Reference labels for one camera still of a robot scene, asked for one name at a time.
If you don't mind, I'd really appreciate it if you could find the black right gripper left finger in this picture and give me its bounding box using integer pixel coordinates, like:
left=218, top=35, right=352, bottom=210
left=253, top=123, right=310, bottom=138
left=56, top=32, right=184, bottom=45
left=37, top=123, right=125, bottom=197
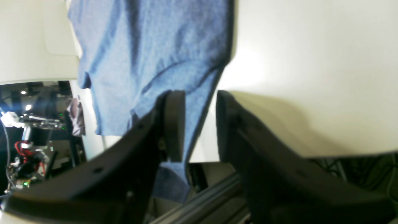
left=6, top=91, right=185, bottom=224

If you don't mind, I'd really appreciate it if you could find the blue t-shirt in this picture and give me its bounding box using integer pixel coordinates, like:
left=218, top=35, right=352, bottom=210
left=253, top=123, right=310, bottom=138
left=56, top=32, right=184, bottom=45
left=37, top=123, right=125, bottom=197
left=68, top=0, right=234, bottom=203

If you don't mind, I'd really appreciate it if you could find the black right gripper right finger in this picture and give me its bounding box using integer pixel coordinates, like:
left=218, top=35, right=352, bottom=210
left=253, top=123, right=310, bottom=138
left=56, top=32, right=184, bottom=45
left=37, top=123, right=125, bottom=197
left=216, top=91, right=396, bottom=224

